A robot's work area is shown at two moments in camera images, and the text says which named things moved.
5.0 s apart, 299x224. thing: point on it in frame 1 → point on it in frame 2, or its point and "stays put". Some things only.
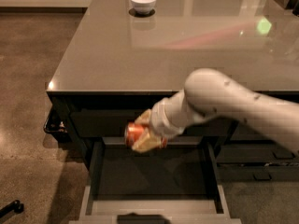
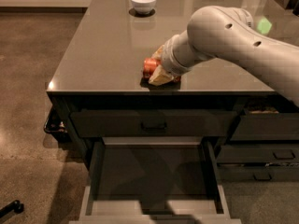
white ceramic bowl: [143, 2] stays put
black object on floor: [14, 207] stays put
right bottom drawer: [257, 173] stays put
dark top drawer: [114, 123] stays put
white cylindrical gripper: [162, 120] → [168, 61]
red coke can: [132, 133] → [149, 64]
